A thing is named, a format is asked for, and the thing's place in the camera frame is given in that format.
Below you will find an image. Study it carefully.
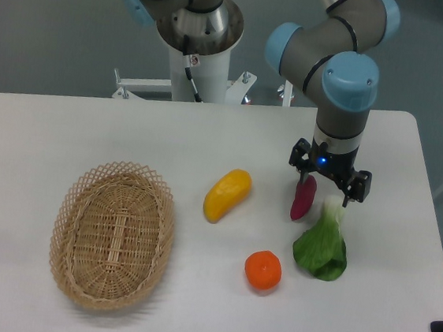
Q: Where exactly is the purple sweet potato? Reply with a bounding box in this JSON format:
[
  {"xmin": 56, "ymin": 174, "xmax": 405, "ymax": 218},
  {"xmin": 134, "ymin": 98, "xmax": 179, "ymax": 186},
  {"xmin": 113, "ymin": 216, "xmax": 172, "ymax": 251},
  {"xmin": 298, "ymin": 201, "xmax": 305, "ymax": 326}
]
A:
[{"xmin": 290, "ymin": 175, "xmax": 318, "ymax": 221}]

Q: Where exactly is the yellow mango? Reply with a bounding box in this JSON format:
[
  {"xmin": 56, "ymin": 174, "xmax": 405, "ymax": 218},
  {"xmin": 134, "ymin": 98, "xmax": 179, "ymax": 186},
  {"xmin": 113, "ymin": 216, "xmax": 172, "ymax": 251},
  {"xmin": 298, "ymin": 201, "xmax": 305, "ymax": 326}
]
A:
[{"xmin": 203, "ymin": 169, "xmax": 252, "ymax": 223}]

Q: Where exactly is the green bok choy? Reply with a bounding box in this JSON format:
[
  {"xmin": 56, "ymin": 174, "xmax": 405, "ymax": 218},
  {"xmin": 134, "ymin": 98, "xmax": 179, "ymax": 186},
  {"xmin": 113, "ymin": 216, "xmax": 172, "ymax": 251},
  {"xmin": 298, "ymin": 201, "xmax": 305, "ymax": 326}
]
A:
[{"xmin": 292, "ymin": 196, "xmax": 348, "ymax": 282}]

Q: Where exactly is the woven wicker basket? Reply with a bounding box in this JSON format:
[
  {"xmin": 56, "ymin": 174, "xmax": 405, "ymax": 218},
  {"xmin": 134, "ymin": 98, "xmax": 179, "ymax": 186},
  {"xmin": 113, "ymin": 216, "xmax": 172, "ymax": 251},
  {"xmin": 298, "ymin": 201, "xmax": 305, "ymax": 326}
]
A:
[{"xmin": 49, "ymin": 162, "xmax": 175, "ymax": 311}]

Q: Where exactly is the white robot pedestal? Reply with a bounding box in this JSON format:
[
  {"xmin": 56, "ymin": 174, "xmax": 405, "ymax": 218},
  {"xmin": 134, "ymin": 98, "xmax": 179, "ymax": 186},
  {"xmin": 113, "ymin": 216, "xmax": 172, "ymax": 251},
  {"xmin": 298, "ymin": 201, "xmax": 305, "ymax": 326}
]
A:
[{"xmin": 113, "ymin": 0, "xmax": 257, "ymax": 106}]

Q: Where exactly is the orange tangerine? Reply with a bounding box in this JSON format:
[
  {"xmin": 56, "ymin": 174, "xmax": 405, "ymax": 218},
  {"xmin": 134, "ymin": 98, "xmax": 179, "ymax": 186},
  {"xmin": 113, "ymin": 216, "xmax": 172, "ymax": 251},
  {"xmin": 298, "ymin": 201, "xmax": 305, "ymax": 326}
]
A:
[{"xmin": 244, "ymin": 250, "xmax": 282, "ymax": 291}]

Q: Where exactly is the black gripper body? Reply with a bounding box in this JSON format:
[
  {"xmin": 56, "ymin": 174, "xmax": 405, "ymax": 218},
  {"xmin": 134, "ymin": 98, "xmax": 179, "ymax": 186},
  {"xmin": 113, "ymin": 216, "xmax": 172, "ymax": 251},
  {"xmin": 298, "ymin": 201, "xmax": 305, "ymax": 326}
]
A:
[{"xmin": 289, "ymin": 138, "xmax": 372, "ymax": 202}]

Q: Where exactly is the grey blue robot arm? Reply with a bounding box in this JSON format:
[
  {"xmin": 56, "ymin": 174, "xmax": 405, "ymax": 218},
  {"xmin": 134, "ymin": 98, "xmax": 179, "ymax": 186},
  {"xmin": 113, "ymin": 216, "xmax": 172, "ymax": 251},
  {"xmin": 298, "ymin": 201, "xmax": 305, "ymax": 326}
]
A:
[{"xmin": 123, "ymin": 0, "xmax": 400, "ymax": 202}]

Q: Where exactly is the black cable on pedestal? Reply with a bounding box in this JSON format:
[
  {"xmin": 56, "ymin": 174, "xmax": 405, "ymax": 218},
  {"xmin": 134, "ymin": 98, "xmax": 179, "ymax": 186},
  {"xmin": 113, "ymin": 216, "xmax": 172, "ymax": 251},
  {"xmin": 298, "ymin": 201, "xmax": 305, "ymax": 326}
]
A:
[{"xmin": 176, "ymin": 34, "xmax": 210, "ymax": 104}]

